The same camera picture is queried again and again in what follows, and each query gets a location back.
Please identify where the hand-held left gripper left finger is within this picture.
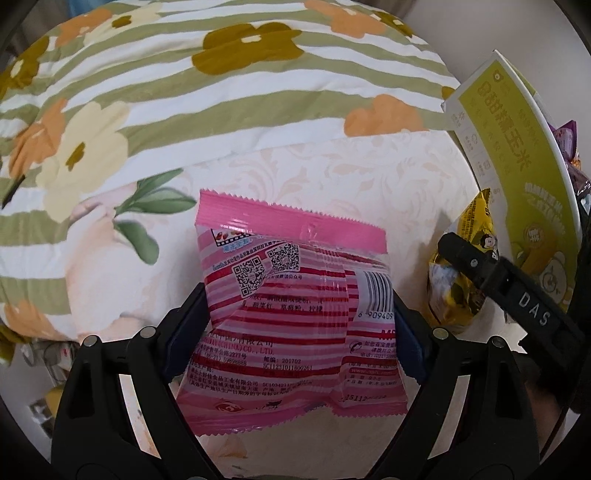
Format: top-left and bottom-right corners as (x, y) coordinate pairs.
(50, 281), (218, 480)

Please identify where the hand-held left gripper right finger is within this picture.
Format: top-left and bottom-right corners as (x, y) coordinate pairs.
(385, 288), (541, 480)

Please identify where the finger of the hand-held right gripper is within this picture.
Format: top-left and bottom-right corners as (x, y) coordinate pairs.
(436, 232), (513, 301)

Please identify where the yellow snack packet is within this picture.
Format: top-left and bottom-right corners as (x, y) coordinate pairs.
(425, 188), (502, 335)

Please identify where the pink striped snack packet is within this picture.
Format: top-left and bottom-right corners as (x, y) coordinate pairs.
(175, 188), (409, 437)

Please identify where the green cardboard box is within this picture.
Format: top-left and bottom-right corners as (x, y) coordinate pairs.
(441, 50), (585, 319)

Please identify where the purple candy packet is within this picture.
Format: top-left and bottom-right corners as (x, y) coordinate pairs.
(551, 119), (581, 160)

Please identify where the floral striped blanket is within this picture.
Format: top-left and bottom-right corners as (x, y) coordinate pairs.
(0, 0), (462, 363)

